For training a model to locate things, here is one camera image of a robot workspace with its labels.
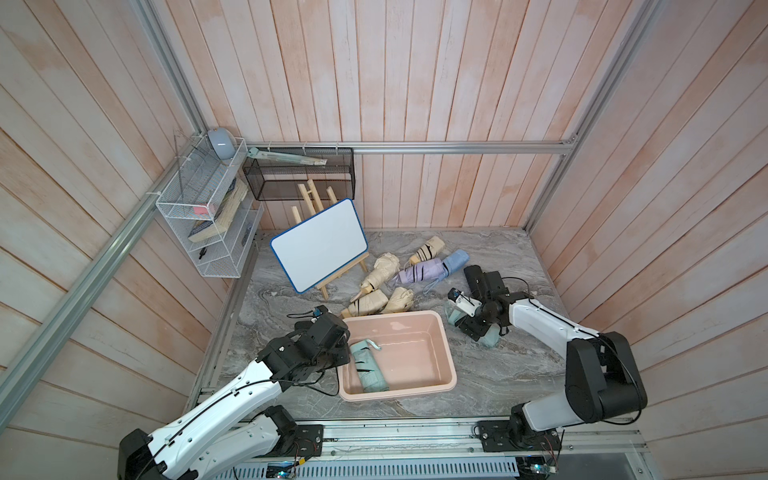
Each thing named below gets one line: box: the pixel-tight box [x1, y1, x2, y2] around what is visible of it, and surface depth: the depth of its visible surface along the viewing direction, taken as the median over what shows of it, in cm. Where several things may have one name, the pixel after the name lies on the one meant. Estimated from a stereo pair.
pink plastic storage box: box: [338, 310, 458, 402], surface depth 86 cm
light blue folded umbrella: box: [442, 249, 470, 279], surface depth 109 cm
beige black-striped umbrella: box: [341, 289, 389, 318], surface depth 97 cm
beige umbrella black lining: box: [382, 286, 414, 314], surface depth 97 cm
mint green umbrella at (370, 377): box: [350, 339, 389, 393], surface depth 85 cm
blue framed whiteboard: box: [270, 198, 369, 294], surface depth 90 cm
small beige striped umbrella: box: [410, 236, 445, 265], surface depth 113 cm
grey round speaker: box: [208, 127, 237, 160], surface depth 84 cm
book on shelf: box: [188, 178, 249, 243], surface depth 83 cm
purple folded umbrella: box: [399, 259, 449, 284], surface depth 103 cm
